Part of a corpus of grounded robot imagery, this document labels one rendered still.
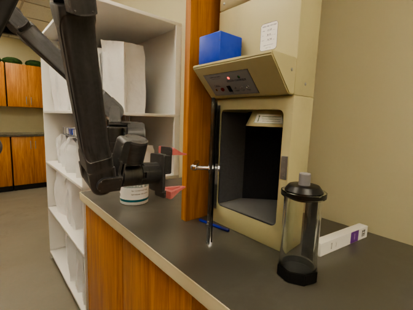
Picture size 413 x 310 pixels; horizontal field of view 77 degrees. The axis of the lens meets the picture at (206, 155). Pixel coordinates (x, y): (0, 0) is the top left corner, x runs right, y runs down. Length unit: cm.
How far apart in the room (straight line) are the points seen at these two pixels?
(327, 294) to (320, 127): 70
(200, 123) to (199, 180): 22
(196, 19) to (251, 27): 22
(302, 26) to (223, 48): 23
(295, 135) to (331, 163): 43
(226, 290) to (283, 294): 13
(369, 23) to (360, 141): 43
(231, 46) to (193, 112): 27
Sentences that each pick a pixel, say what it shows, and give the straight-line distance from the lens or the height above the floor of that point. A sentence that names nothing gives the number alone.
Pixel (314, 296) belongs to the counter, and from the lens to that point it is 73.
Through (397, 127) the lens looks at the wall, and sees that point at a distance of 113.
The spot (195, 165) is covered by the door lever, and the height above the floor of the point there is 121.
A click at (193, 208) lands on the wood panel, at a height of 99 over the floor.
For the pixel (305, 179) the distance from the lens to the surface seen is 68.
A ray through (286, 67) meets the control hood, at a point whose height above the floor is 148.
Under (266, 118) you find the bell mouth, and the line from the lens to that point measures 87.
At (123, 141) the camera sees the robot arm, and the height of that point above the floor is 128.
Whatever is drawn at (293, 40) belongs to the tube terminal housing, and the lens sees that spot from 82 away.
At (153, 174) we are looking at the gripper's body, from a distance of 69.
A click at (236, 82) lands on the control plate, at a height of 145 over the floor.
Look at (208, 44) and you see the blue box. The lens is 90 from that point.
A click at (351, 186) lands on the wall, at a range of 119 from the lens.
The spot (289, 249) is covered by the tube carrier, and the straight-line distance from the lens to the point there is 71.
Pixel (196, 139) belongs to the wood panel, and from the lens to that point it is 100.
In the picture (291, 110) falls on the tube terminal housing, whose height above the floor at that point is 137.
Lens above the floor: 133
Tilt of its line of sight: 8 degrees down
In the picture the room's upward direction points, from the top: 2 degrees clockwise
